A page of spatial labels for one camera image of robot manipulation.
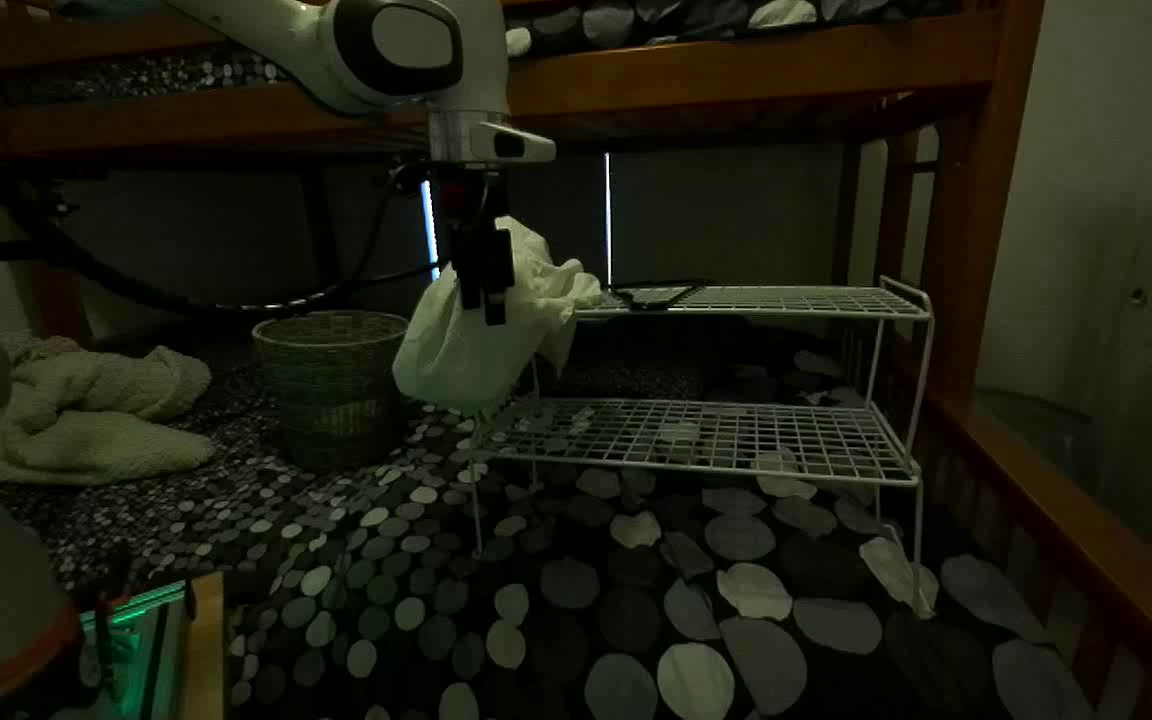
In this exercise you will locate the white crumpled cloth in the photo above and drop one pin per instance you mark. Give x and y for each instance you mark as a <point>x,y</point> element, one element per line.
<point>463,359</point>

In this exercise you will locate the dotted bunk mattress bedding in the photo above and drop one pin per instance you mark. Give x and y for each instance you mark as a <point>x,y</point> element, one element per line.
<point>630,21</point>

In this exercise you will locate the wooden bunk bed frame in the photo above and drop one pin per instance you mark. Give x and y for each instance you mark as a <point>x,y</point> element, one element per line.
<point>736,74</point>

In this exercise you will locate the clear round bin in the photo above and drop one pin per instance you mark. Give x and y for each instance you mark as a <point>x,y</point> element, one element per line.
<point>1037,426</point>

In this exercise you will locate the dotted grey bedspread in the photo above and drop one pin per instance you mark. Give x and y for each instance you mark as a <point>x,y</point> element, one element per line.
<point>577,600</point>

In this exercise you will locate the woven round basket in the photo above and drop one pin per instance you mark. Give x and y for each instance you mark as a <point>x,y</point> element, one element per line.
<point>329,384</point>

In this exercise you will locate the wooden plank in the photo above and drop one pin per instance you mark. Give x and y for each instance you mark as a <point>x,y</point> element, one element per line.
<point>206,653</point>

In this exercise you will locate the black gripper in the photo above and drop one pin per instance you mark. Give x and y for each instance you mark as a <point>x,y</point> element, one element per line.
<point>479,223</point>

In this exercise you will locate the white folded towel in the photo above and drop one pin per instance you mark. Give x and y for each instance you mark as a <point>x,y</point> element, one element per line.
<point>83,413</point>

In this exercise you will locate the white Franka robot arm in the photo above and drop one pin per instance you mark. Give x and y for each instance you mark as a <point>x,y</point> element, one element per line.
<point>379,54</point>

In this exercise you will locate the green lit box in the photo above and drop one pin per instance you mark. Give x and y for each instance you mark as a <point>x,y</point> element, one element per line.
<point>129,645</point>

